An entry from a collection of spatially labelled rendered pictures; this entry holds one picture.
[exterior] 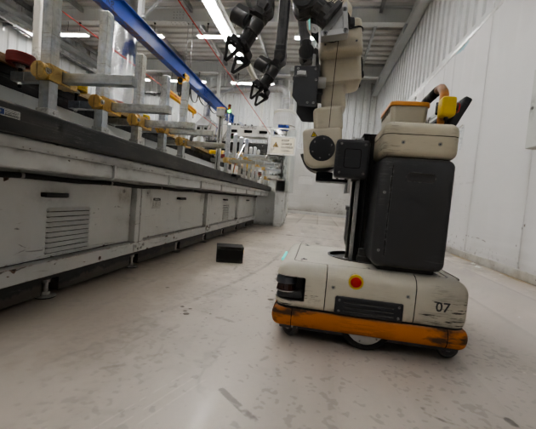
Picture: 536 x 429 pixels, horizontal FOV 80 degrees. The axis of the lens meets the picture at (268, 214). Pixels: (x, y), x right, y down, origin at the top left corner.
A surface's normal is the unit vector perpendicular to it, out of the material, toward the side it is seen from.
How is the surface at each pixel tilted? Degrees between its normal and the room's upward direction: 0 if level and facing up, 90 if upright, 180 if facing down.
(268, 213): 90
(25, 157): 90
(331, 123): 90
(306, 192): 90
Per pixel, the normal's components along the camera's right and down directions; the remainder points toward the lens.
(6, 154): 0.98, 0.10
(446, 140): -0.15, 0.04
